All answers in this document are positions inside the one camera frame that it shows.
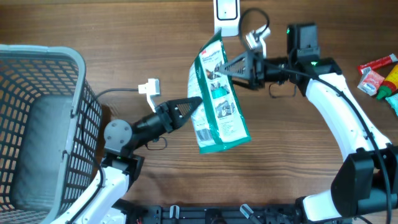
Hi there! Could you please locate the white barcode scanner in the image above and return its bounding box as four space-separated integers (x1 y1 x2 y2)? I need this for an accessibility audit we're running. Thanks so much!
213 0 241 37

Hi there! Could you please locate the grey plastic mesh basket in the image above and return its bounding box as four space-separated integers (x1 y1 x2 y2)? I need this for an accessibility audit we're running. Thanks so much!
1 45 102 223

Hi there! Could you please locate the red sauce bottle green cap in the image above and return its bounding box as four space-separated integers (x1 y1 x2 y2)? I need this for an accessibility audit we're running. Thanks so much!
376 65 397 100

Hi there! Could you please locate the green 3M gloves packet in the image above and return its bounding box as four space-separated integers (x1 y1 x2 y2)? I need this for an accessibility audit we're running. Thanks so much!
187 31 251 154

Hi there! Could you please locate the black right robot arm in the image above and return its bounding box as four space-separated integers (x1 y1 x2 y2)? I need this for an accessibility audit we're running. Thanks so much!
219 23 397 223

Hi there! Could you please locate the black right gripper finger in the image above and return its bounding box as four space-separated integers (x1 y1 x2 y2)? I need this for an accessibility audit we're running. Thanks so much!
218 52 252 80
232 80 251 89

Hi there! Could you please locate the red white small box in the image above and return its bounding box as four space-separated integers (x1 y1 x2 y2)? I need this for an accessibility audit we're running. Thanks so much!
358 68 385 96

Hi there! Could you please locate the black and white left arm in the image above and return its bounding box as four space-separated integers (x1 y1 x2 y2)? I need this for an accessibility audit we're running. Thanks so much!
54 96 203 223

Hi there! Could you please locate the red stick sachet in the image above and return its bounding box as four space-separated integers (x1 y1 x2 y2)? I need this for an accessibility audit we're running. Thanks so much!
357 54 397 75

